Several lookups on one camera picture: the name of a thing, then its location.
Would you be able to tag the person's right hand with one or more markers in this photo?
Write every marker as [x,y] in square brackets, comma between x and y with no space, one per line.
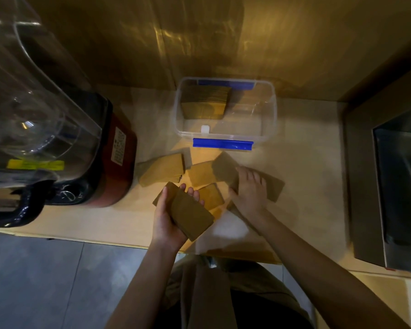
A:
[251,198]

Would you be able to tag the person's left hand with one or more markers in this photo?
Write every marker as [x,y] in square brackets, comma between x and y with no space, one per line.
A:
[164,226]

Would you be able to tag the person's right thumb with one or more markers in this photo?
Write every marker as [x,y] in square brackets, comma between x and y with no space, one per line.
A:
[234,195]

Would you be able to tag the person's right middle finger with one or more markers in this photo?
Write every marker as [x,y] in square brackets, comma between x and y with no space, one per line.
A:
[250,179]

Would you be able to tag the person's right little finger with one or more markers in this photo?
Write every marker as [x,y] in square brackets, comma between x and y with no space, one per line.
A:
[263,186]

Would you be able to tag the person's left thumb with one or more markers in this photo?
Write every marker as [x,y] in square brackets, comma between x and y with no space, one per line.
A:
[163,202]

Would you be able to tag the brown paper napkin stack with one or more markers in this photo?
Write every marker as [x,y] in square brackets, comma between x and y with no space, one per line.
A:
[188,212]

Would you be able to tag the long brown paper napkin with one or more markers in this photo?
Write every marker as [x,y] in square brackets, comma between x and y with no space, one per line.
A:
[226,167]

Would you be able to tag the person's left forearm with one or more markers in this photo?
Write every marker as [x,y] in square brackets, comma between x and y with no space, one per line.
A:
[142,287]

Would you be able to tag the person's right forearm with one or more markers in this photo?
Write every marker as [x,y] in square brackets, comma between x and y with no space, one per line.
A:
[315,270]

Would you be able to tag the blue container latch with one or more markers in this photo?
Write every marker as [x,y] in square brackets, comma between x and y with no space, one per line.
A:
[222,144]
[226,83]

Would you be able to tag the red blender base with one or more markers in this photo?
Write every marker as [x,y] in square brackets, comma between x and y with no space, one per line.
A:
[114,157]

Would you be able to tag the clear plastic storage container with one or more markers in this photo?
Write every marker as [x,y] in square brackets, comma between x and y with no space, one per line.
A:
[226,113]

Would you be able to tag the row of brown napkins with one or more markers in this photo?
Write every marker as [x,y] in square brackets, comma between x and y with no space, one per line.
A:
[205,102]

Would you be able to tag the person's olive trousers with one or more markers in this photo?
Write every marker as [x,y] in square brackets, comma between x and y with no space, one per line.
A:
[233,294]

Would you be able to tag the stainless steel appliance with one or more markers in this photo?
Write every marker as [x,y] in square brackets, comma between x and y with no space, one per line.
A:
[390,174]

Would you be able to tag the clear blender jug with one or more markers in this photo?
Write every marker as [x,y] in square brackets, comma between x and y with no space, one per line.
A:
[30,99]

